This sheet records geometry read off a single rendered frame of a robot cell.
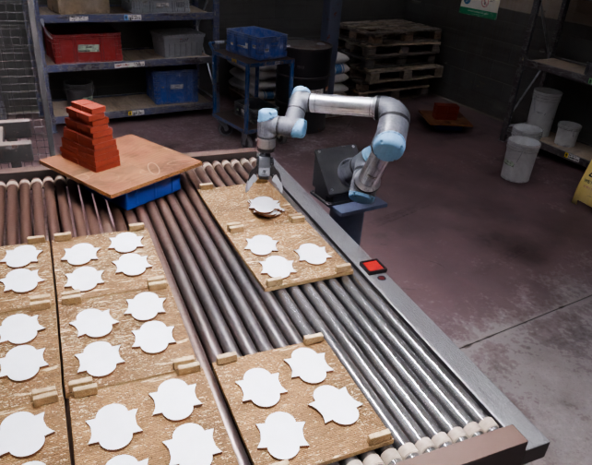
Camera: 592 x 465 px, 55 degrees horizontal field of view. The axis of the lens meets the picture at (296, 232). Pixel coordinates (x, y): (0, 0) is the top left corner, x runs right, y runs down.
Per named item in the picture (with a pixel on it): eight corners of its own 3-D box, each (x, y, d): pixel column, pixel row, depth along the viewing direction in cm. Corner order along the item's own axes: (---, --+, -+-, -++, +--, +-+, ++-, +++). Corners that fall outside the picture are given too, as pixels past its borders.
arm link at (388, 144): (375, 182, 262) (414, 116, 212) (370, 210, 257) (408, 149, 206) (350, 174, 262) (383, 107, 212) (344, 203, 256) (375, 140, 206)
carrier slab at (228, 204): (268, 184, 274) (268, 181, 273) (304, 222, 241) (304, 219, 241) (196, 192, 260) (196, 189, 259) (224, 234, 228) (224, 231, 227)
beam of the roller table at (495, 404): (267, 161, 315) (267, 151, 312) (544, 457, 150) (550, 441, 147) (253, 163, 311) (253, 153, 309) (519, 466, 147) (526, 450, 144)
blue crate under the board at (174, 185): (137, 170, 277) (136, 150, 272) (183, 189, 261) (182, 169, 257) (82, 189, 255) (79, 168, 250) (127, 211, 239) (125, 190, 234)
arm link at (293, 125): (308, 108, 223) (281, 104, 225) (301, 132, 219) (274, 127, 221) (310, 120, 230) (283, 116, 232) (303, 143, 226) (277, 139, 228)
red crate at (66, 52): (112, 52, 613) (109, 24, 599) (124, 61, 580) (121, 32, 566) (46, 54, 582) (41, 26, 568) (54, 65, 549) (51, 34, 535)
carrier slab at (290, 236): (305, 223, 241) (305, 220, 240) (353, 274, 209) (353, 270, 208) (226, 235, 227) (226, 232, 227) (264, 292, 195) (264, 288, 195)
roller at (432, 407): (238, 166, 302) (238, 158, 299) (472, 453, 147) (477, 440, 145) (229, 167, 300) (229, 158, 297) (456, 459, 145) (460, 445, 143)
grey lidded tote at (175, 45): (191, 49, 651) (191, 27, 639) (206, 55, 626) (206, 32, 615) (149, 52, 623) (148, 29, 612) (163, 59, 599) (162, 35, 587)
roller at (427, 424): (229, 167, 300) (229, 158, 297) (456, 459, 145) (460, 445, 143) (219, 168, 298) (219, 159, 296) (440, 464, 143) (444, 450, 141)
